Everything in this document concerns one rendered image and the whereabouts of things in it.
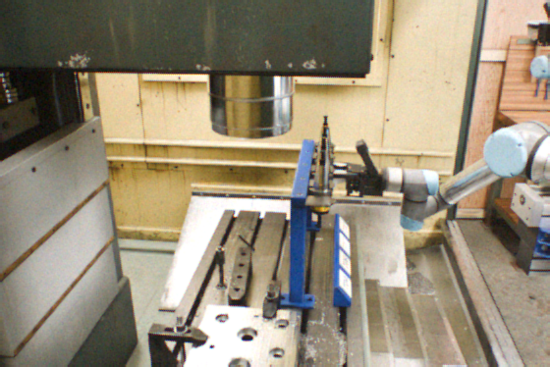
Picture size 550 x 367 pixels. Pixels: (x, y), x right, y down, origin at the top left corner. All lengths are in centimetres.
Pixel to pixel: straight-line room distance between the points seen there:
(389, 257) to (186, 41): 135
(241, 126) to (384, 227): 126
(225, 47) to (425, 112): 130
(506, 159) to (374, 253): 81
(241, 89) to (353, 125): 117
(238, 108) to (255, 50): 12
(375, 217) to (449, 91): 57
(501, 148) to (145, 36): 86
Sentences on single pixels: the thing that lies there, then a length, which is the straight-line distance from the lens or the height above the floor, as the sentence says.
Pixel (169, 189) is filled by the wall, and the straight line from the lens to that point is 219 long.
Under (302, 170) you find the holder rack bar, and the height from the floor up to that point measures 123.
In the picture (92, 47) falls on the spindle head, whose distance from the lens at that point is 86.
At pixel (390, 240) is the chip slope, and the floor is 78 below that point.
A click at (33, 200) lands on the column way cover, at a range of 107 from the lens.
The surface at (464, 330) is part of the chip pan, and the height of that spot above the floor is 67.
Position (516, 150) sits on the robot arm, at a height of 136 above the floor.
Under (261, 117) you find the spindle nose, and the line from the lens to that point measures 85.
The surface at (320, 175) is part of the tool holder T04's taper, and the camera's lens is 125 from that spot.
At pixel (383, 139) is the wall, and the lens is 199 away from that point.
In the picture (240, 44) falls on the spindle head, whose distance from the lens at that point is 78.
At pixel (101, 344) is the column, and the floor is 80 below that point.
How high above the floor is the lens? 174
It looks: 22 degrees down
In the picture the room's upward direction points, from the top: straight up
